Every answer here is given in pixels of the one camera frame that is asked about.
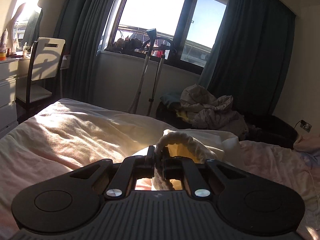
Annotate cream white sweatpants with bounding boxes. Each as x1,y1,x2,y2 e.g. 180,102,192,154
132,128,245,191

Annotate crumpled grey beige quilt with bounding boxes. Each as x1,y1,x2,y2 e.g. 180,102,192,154
176,85,248,137

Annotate black sofa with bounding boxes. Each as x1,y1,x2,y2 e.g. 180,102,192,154
156,102,298,150

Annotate white black chair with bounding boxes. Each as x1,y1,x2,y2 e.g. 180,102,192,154
15,37,66,115

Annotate pink pillow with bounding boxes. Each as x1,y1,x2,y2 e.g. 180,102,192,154
293,135,320,154

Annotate right teal curtain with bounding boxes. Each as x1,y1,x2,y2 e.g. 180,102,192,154
199,0,296,119

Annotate teal curtain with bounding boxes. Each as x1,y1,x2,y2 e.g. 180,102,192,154
54,0,114,102
199,0,296,119

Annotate dark framed window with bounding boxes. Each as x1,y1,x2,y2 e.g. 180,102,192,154
100,0,228,74

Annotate left teal curtain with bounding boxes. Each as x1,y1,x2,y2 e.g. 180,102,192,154
54,0,114,102

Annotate white drawer desk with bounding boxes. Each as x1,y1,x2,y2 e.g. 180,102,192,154
0,58,30,138

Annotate wall socket with plug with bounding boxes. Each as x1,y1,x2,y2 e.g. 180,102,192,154
294,120,312,133

